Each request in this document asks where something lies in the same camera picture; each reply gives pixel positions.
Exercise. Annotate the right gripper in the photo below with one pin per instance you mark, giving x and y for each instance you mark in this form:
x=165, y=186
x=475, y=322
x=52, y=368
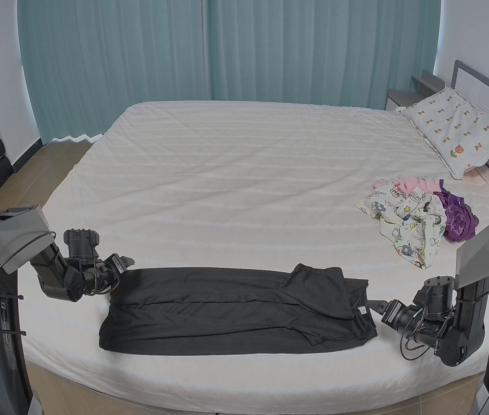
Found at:
x=404, y=318

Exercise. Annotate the grey bedside table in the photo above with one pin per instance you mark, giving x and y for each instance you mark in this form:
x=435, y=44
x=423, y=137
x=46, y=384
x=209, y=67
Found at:
x=408, y=95

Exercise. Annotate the white printed pillow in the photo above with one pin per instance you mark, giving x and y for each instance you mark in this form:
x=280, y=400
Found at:
x=456, y=132

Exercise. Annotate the blue-green curtain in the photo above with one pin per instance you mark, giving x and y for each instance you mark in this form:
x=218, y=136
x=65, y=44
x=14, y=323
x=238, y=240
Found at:
x=114, y=50
x=326, y=37

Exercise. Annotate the bed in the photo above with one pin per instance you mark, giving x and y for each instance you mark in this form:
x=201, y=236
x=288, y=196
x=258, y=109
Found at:
x=248, y=167

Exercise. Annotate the purple garment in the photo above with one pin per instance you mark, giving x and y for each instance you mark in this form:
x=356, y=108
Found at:
x=458, y=218

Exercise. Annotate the black T-shirt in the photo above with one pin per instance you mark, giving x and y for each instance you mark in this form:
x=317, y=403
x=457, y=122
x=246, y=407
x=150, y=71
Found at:
x=227, y=318

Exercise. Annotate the white printed garment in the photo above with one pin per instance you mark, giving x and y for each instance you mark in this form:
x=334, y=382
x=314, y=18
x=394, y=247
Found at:
x=408, y=227

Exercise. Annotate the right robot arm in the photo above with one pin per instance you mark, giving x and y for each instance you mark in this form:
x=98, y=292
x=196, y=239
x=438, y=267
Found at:
x=486, y=249

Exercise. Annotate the pink garment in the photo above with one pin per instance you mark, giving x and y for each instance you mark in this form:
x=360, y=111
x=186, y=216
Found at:
x=417, y=184

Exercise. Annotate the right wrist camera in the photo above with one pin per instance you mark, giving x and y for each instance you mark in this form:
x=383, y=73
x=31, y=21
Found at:
x=420, y=299

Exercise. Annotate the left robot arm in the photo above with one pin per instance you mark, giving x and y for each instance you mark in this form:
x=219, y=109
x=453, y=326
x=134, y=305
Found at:
x=15, y=236

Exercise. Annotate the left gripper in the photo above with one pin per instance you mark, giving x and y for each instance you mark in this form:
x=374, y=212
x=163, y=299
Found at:
x=106, y=273

